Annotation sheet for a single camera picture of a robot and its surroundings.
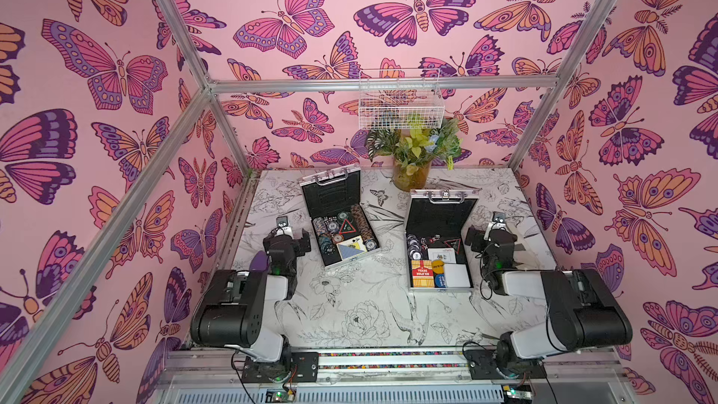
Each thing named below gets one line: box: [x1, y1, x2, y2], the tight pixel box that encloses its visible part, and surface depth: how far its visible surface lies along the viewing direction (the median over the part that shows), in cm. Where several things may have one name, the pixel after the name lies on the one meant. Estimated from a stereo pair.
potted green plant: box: [365, 117, 464, 192], surface depth 99 cm
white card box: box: [444, 263, 472, 289], surface depth 89 cm
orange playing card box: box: [411, 259, 435, 288], surface depth 89 cm
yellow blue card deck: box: [336, 234, 368, 261], surface depth 96 cm
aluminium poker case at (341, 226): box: [299, 164, 381, 270], surface depth 97 cm
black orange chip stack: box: [351, 203, 378, 252], surface depth 99 cm
